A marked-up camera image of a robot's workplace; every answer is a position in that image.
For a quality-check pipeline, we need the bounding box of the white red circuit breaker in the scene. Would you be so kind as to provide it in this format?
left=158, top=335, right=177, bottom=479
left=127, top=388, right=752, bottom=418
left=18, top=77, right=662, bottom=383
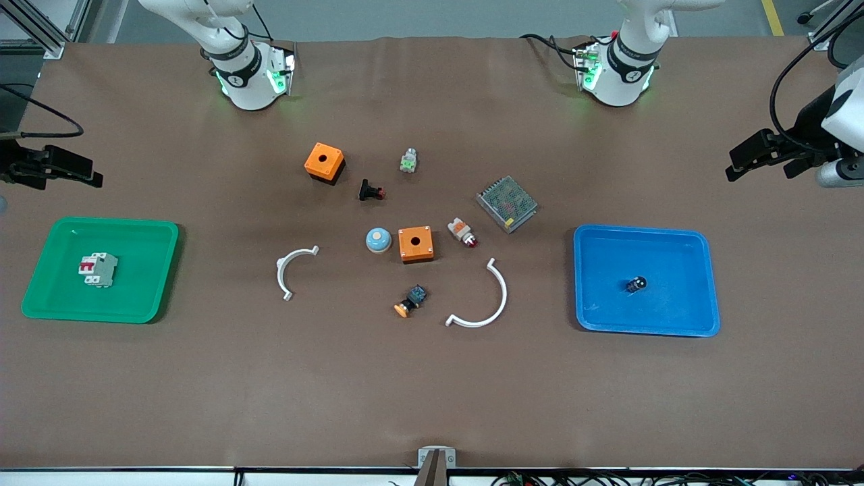
left=78, top=252, right=119, bottom=288

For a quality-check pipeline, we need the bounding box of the small white arc clamp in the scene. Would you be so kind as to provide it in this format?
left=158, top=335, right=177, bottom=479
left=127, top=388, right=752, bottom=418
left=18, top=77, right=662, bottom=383
left=275, top=246, right=321, bottom=302

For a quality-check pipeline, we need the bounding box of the white orange red indicator light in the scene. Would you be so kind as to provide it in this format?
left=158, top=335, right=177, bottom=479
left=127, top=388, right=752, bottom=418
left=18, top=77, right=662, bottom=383
left=448, top=217, right=479, bottom=249

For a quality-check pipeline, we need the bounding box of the large white arc clamp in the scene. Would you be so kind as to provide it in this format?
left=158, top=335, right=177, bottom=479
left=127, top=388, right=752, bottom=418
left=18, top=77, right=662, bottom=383
left=445, top=257, right=508, bottom=329

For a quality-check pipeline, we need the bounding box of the green plastic tray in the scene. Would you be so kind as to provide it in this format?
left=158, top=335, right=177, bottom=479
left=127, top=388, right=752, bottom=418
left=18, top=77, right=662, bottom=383
left=21, top=216, right=180, bottom=325

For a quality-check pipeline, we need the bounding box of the black left arm base cable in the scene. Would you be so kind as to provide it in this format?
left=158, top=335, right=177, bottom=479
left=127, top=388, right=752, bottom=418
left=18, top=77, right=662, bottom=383
left=519, top=32, right=589, bottom=72

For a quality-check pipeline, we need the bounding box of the orange button box upper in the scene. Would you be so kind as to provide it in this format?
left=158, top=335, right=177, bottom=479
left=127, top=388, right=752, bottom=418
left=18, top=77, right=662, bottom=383
left=304, top=142, right=346, bottom=185

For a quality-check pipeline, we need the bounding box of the aluminium frame profile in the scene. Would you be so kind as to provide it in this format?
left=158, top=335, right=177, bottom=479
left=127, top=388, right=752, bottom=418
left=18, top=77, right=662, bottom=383
left=807, top=0, right=864, bottom=52
left=0, top=0, right=92, bottom=60

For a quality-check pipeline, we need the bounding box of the metal mesh power supply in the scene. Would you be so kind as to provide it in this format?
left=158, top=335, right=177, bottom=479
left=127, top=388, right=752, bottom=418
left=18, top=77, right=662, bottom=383
left=476, top=175, right=539, bottom=234

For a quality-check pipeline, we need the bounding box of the orange button box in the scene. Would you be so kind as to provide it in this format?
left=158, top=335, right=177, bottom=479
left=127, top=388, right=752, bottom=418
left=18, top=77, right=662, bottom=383
left=398, top=225, right=435, bottom=264
left=304, top=142, right=346, bottom=185

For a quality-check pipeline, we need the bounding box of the grey metal table bracket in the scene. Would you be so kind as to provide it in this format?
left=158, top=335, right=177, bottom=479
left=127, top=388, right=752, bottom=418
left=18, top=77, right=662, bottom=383
left=418, top=446, right=457, bottom=486

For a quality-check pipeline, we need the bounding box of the black cable bundle under table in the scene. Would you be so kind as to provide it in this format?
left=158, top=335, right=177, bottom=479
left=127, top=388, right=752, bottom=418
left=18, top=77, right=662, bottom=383
left=491, top=471, right=864, bottom=486

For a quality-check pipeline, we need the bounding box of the blue plastic tray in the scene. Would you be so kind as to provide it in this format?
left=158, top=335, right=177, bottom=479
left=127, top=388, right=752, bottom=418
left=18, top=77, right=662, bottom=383
left=573, top=224, right=722, bottom=338

